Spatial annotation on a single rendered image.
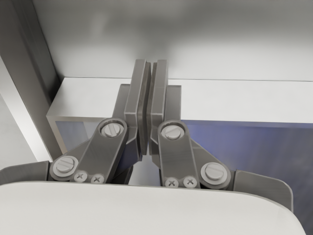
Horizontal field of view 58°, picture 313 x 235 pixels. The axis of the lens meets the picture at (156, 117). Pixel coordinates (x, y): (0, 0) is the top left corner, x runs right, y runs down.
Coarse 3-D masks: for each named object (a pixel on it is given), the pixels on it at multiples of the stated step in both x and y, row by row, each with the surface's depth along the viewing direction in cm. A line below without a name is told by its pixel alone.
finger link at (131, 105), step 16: (144, 64) 13; (144, 80) 13; (128, 96) 12; (144, 96) 12; (128, 112) 11; (144, 112) 12; (128, 128) 12; (144, 128) 12; (80, 144) 11; (128, 144) 11; (144, 144) 13; (64, 160) 10; (128, 160) 12; (64, 176) 10
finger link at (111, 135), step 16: (96, 128) 11; (112, 128) 11; (96, 144) 10; (112, 144) 10; (80, 160) 10; (96, 160) 10; (112, 160) 10; (80, 176) 10; (96, 176) 9; (112, 176) 10; (128, 176) 12
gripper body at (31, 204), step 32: (0, 192) 8; (32, 192) 8; (64, 192) 8; (96, 192) 8; (128, 192) 8; (160, 192) 8; (192, 192) 8; (224, 192) 8; (0, 224) 8; (32, 224) 7; (64, 224) 7; (96, 224) 7; (128, 224) 7; (160, 224) 7; (192, 224) 7; (224, 224) 7; (256, 224) 7; (288, 224) 7
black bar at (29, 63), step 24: (0, 0) 13; (24, 0) 14; (0, 24) 14; (24, 24) 14; (0, 48) 15; (24, 48) 14; (24, 72) 16; (48, 72) 17; (24, 96) 17; (48, 96) 17; (48, 144) 20
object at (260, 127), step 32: (64, 96) 17; (96, 96) 17; (192, 96) 16; (224, 96) 16; (256, 96) 16; (288, 96) 16; (64, 128) 17; (192, 128) 20; (224, 128) 20; (256, 128) 20; (288, 128) 20; (224, 160) 23; (256, 160) 23; (288, 160) 22
